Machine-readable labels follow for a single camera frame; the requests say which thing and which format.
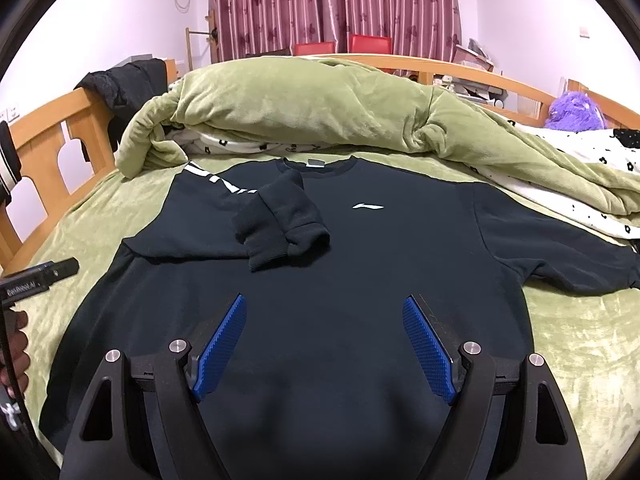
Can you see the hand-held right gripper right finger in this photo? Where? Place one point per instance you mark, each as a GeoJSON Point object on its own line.
{"type": "Point", "coordinates": [430, 350]}

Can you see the person's left hand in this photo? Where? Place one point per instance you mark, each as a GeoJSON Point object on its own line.
{"type": "Point", "coordinates": [15, 345]}

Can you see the black jacket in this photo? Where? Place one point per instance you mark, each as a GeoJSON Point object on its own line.
{"type": "Point", "coordinates": [135, 85]}

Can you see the green plush blanket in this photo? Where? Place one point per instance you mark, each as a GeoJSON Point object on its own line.
{"type": "Point", "coordinates": [300, 105]}

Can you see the purple plush toy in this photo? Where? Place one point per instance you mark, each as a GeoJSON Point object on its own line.
{"type": "Point", "coordinates": [575, 110]}

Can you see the wooden bed frame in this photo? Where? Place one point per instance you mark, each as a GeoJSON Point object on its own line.
{"type": "Point", "coordinates": [35, 160]}

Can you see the wooden coat rack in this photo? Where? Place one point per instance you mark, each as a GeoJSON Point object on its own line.
{"type": "Point", "coordinates": [189, 50]}

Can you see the pile of boxes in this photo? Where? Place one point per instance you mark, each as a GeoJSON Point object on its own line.
{"type": "Point", "coordinates": [472, 57]}

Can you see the black and white round object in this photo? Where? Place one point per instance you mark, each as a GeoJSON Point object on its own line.
{"type": "Point", "coordinates": [7, 170]}

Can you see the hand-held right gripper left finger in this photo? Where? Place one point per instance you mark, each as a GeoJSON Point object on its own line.
{"type": "Point", "coordinates": [222, 345]}

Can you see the pink floral curtain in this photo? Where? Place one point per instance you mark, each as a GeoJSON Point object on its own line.
{"type": "Point", "coordinates": [325, 0]}

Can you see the red chair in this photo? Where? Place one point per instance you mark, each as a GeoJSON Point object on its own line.
{"type": "Point", "coordinates": [315, 50]}
{"type": "Point", "coordinates": [370, 44]}

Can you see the dark navy sweatshirt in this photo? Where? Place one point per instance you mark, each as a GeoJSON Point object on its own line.
{"type": "Point", "coordinates": [325, 270]}

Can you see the white radiator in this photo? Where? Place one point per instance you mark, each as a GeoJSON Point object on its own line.
{"type": "Point", "coordinates": [530, 106]}

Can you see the white floral quilt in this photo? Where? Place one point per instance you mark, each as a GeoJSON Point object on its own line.
{"type": "Point", "coordinates": [575, 145]}

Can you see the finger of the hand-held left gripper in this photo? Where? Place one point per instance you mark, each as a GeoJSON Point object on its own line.
{"type": "Point", "coordinates": [62, 267]}

